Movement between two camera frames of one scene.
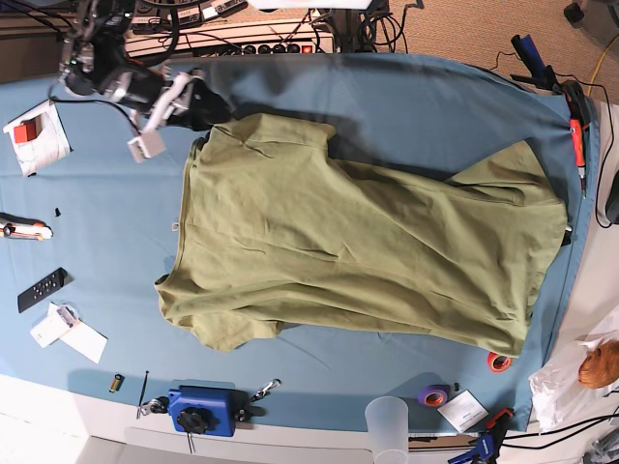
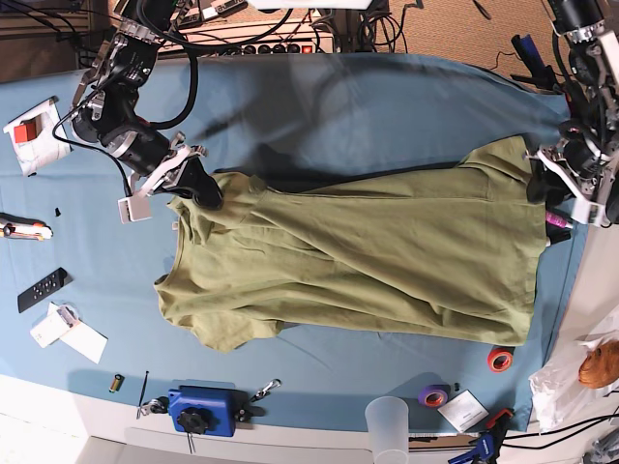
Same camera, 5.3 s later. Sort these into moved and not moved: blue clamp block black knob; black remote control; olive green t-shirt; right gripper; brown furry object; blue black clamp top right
Moved: right gripper; olive green t-shirt
Not moved: brown furry object; black remote control; blue clamp block black knob; blue black clamp top right
